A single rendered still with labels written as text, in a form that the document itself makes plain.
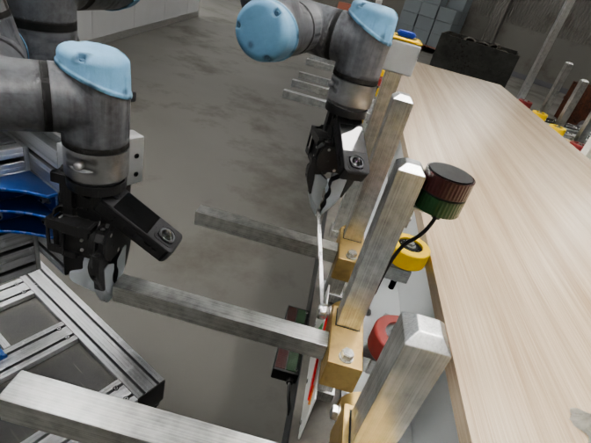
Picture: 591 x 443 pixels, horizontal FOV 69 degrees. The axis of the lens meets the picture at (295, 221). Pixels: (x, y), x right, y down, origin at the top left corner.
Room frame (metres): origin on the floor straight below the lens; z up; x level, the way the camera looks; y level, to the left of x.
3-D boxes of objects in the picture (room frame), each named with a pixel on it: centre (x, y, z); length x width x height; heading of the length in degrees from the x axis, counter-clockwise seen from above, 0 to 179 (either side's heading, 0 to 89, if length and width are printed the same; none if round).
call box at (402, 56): (1.00, -0.12, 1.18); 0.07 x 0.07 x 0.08; 0
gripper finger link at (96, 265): (0.43, 0.24, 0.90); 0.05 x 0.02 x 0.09; 0
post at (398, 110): (0.74, -0.12, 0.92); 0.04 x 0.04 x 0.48; 0
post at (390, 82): (1.00, -0.12, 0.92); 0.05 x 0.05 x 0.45; 0
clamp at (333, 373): (0.47, -0.12, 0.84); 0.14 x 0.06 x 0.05; 0
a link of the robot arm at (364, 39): (0.72, -0.03, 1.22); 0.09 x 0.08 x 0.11; 77
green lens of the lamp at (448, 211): (0.49, -0.16, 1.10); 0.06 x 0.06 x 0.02
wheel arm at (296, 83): (1.95, -0.04, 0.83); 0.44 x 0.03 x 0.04; 90
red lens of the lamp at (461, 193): (0.49, -0.16, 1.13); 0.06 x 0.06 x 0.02
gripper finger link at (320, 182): (0.72, -0.02, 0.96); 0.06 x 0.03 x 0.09; 19
